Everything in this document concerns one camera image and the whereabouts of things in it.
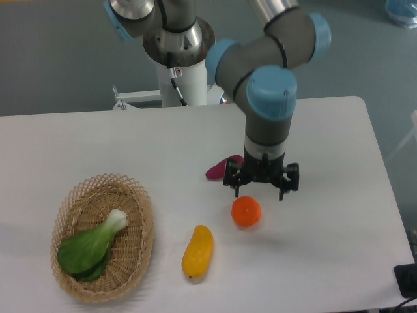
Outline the yellow mango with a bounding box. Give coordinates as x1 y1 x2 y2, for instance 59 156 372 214
181 225 214 279

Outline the black base cable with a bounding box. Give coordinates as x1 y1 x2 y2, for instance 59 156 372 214
166 52 190 107

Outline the blue bag in corner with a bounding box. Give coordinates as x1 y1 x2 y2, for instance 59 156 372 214
385 0 416 29

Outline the purple sweet potato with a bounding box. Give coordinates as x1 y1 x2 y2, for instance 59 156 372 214
205 155 244 181

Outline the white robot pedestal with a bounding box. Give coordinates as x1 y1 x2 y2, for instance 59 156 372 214
113 61 228 110

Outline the woven wicker basket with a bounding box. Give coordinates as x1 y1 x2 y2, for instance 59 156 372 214
51 173 154 303

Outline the orange fruit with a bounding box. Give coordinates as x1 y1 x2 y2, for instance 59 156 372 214
231 196 262 227

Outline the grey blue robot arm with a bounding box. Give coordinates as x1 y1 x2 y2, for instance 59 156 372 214
103 1 331 194

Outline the black device at edge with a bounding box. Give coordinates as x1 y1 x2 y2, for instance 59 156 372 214
394 263 416 298

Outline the green bok choy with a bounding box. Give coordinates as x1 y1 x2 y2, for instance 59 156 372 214
57 209 128 282

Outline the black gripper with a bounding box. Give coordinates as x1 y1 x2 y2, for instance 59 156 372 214
223 153 299 201

